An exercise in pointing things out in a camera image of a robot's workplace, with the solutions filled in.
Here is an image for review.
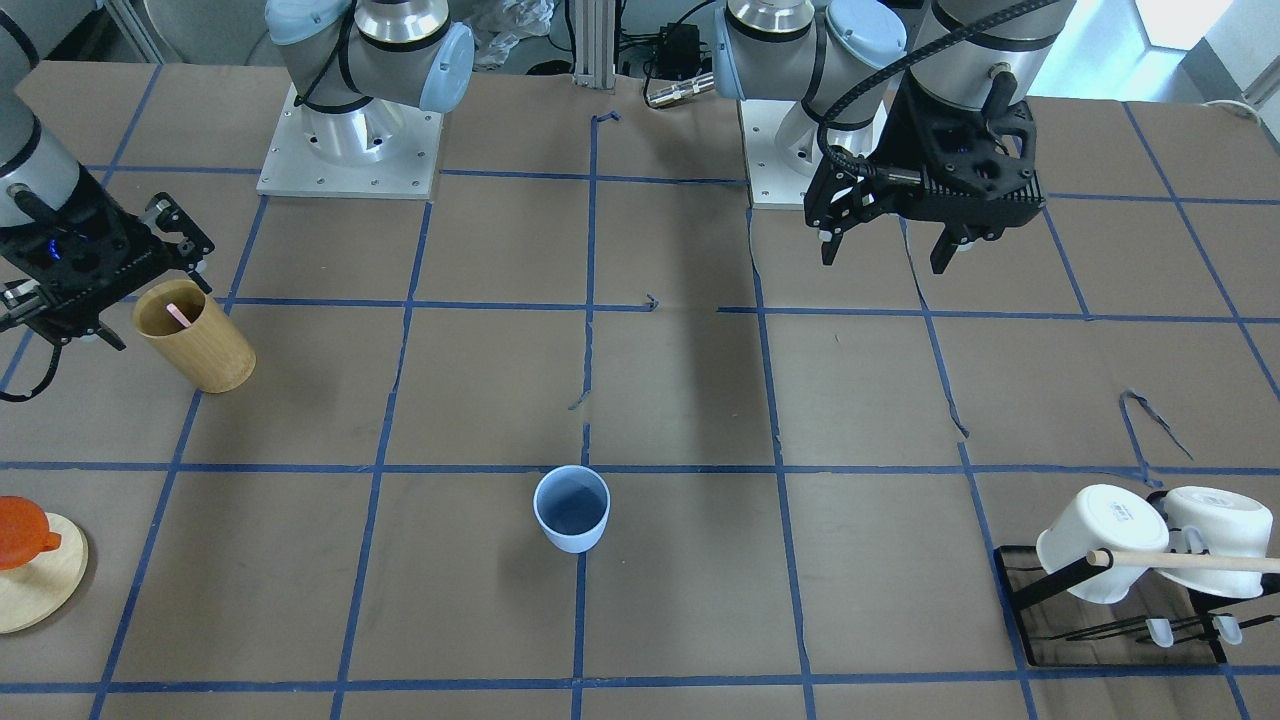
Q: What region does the orange cup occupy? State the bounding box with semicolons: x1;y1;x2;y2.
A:
1;496;61;571

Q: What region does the white cup on rack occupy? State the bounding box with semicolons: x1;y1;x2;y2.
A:
1036;484;1170;574
1157;486;1274;600

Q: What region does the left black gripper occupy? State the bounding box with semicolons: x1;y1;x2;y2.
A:
804;70;1044;275

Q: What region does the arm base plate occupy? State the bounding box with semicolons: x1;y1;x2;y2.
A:
256;87;445;201
739;90;820;211

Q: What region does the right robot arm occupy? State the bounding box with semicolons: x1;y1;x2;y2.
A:
1;1;474;348

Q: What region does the aluminium frame post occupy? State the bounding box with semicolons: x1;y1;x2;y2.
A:
564;1;620;94

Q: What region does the wooden rod on rack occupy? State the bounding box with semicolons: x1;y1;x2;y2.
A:
1083;548;1279;574

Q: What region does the pink chopstick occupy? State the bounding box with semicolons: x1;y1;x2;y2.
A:
165;304;195;328

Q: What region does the wooden cup tree stand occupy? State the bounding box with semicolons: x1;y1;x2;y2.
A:
1;512;90;634

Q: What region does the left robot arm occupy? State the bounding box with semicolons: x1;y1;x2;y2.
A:
712;1;1074;274

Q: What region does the light blue cup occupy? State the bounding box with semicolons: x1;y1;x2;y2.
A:
532;465;611;553

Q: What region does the black wire cup rack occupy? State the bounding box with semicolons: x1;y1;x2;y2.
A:
995;489;1277;667

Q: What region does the silver cylinder connector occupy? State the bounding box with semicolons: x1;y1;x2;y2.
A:
643;72;716;110

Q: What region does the black power brick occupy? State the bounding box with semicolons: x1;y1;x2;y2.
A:
652;23;703;79

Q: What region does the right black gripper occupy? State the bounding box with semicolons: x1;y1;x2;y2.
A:
1;169;215;351

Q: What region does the bamboo chopstick holder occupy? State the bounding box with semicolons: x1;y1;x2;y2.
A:
131;281;257;395

